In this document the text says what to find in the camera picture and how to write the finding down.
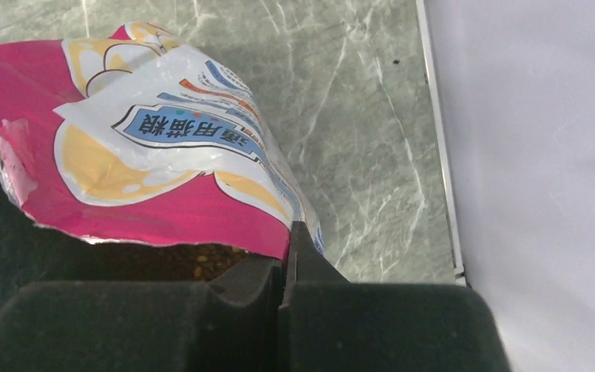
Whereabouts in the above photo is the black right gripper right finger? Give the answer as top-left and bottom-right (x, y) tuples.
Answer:
(277, 222), (510, 372)

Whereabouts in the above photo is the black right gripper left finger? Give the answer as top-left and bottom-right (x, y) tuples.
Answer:
(0, 256), (283, 371)

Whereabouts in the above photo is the pink pet food bag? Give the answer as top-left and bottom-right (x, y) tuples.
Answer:
(0, 21), (325, 350)

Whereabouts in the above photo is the aluminium frame rail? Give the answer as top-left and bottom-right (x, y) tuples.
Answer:
(415, 0), (469, 287)

